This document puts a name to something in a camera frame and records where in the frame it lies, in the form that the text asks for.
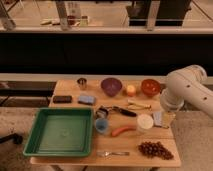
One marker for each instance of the orange red bowl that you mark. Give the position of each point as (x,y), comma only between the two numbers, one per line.
(150,87)

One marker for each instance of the purple bowl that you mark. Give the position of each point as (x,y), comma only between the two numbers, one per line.
(111,86)

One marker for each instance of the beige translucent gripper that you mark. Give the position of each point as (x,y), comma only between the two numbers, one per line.
(167,118)

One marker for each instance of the small blue cup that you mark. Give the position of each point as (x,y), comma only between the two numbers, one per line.
(101,125)

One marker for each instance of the black rectangular block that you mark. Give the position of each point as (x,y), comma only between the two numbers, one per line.
(62,99)

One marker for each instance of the small dark metal clip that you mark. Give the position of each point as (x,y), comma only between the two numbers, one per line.
(102,112)

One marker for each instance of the black handled peeler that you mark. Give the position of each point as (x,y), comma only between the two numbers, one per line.
(124,111)

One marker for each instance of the orange carrot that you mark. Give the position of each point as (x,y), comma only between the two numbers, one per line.
(121,130)

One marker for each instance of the black object on floor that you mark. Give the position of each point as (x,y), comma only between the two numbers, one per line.
(16,138)

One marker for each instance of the silver metal fork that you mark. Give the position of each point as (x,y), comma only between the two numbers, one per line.
(107,153)

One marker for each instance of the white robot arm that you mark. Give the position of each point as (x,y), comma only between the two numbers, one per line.
(186,84)

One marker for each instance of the yellow orange fruit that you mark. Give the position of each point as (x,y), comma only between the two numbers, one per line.
(131,90)

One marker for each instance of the green plastic tray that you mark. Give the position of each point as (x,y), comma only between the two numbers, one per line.
(60,132)

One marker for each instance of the blue sponge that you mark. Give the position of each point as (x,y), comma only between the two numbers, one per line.
(157,117)
(86,99)

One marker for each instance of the blue sponge right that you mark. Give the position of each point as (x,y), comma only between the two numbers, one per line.
(157,117)

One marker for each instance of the small metal cup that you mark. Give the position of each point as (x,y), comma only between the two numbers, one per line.
(82,83)

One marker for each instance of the blue sponge left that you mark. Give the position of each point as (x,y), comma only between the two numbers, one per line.
(86,99)

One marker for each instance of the dark red grape bunch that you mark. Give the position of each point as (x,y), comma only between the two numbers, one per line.
(155,149)

